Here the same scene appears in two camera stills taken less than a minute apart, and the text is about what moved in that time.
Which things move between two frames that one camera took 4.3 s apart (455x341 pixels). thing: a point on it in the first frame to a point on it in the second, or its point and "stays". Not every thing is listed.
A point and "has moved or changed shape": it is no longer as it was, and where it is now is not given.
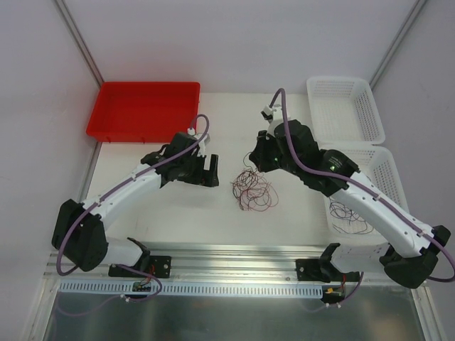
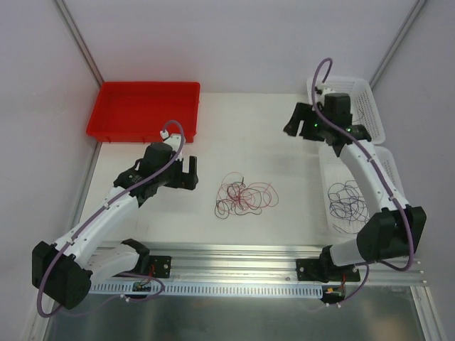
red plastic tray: (143, 111) stays
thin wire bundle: (252, 190) has moved or changed shape
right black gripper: (261, 156) to (306, 123)
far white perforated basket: (344, 109) stays
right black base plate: (315, 270) stays
